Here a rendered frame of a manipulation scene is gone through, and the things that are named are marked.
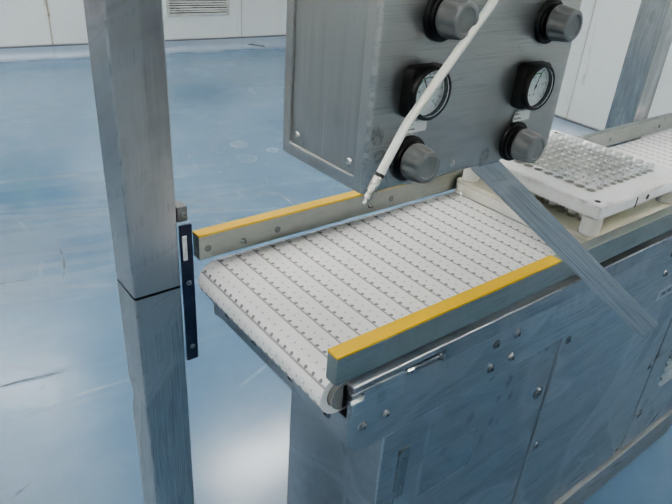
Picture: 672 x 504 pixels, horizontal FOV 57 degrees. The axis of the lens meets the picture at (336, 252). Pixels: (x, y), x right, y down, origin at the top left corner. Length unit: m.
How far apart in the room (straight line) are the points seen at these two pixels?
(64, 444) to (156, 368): 0.94
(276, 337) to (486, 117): 0.31
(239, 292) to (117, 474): 1.01
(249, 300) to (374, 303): 0.14
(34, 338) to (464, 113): 1.81
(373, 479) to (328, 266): 0.28
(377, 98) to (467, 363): 0.40
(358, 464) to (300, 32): 0.57
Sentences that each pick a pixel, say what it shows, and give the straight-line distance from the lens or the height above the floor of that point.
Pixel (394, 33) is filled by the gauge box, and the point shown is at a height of 1.15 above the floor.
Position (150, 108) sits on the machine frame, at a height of 1.02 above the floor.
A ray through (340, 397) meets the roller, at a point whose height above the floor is 0.81.
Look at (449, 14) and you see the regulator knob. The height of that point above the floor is 1.16.
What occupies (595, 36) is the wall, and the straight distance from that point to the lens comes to 4.39.
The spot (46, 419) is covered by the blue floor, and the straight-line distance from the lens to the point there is 1.84.
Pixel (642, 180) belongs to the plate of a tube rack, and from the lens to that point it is 1.01.
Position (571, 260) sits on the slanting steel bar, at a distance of 0.69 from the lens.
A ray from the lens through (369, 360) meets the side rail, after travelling 0.59.
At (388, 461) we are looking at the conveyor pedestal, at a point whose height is 0.61.
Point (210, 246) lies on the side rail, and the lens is 0.76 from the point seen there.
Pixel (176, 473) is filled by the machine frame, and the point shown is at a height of 0.48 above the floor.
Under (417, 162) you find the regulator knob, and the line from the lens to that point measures 0.43.
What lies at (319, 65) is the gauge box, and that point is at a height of 1.12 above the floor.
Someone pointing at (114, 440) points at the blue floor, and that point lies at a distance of 1.74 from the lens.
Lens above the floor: 1.22
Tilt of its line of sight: 29 degrees down
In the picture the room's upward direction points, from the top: 4 degrees clockwise
